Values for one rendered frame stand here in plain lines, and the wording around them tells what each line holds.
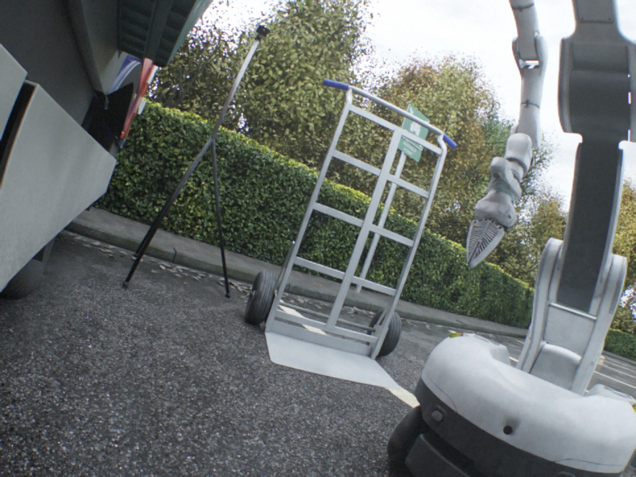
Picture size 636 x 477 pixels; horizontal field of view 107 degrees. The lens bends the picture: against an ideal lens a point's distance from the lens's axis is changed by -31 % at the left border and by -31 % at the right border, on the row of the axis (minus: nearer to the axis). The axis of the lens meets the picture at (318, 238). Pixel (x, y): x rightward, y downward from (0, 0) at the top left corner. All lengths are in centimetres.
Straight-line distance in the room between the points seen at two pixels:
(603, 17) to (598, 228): 48
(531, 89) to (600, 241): 47
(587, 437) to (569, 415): 6
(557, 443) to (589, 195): 51
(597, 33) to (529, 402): 78
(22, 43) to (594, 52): 94
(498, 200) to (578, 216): 20
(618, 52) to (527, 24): 32
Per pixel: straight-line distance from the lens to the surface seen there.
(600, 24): 90
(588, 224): 84
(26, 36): 30
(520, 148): 93
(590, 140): 84
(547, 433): 65
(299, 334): 158
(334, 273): 152
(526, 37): 109
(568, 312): 96
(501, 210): 81
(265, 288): 148
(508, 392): 66
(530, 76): 107
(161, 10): 43
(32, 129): 35
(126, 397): 81
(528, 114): 102
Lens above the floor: 46
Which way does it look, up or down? level
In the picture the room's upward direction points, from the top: 20 degrees clockwise
